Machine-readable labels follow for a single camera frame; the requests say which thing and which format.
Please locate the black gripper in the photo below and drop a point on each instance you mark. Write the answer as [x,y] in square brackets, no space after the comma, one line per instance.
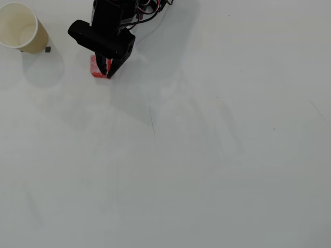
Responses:
[115,65]

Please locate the red white foam cube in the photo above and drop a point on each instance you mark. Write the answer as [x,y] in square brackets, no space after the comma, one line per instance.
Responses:
[93,64]

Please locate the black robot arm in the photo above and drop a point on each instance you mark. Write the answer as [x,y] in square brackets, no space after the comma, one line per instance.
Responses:
[163,3]

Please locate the beige paper cup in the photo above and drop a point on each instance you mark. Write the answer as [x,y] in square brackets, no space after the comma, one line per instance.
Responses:
[38,38]

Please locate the small dark block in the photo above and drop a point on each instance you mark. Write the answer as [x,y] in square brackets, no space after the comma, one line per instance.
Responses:
[47,49]

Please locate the black webcam with mount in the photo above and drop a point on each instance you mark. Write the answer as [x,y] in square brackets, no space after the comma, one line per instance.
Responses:
[103,41]

